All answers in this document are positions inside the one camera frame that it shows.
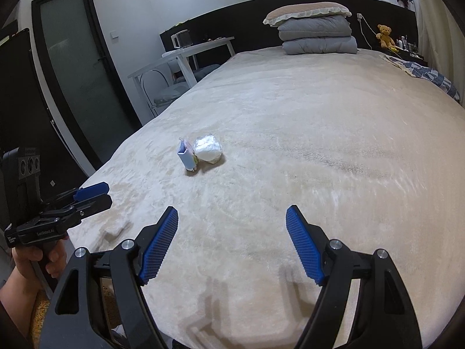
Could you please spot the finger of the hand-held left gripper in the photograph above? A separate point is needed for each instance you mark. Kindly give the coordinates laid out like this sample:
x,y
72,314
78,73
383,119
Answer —
x,y
92,189
98,201

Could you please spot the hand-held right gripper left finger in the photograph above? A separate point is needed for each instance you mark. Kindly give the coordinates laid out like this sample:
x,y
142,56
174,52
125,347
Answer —
x,y
160,248

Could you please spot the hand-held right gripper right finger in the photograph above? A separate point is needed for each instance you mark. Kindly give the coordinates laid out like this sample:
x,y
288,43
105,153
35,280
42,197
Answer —
x,y
306,248

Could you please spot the light blue small carton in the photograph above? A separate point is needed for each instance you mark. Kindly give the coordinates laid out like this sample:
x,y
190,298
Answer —
x,y
183,156

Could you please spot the white plastic bag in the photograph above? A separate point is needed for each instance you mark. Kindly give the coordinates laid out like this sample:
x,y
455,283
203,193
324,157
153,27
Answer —
x,y
209,149

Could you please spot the person's left forearm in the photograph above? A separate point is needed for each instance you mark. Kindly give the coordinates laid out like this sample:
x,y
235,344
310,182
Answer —
x,y
18,305

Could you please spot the person's left hand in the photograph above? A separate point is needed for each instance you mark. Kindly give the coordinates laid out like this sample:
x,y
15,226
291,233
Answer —
x,y
58,258

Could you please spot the brown floor rug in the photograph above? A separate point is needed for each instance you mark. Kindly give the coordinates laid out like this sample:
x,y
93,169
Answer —
x,y
109,298

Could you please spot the black cabinet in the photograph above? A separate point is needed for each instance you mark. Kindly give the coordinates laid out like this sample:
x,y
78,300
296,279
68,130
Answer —
x,y
25,109

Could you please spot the black framed glass door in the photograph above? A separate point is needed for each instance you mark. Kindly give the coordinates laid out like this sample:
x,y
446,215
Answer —
x,y
80,72

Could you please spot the white chair with grey cushion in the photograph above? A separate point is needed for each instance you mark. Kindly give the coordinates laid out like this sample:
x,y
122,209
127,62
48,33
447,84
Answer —
x,y
167,92

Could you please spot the white desk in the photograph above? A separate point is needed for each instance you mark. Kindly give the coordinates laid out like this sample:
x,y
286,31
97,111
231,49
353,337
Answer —
x,y
189,52

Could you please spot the folded grey quilt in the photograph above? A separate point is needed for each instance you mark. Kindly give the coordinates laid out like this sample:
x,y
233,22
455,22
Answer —
x,y
319,45
314,28

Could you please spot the blue patterned cloth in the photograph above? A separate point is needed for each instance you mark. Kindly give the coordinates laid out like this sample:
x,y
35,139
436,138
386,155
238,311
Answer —
x,y
430,74

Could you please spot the dark nightstand with bottles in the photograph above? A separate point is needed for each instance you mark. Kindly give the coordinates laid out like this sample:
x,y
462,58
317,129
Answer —
x,y
410,49

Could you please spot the black headboard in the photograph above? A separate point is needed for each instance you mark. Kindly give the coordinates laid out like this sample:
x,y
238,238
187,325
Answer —
x,y
247,25

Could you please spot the brown teddy bear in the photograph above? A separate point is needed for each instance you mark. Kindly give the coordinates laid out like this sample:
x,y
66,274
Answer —
x,y
385,35

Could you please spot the beige frilled pillow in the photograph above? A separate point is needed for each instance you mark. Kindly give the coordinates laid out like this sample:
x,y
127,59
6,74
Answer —
x,y
305,11

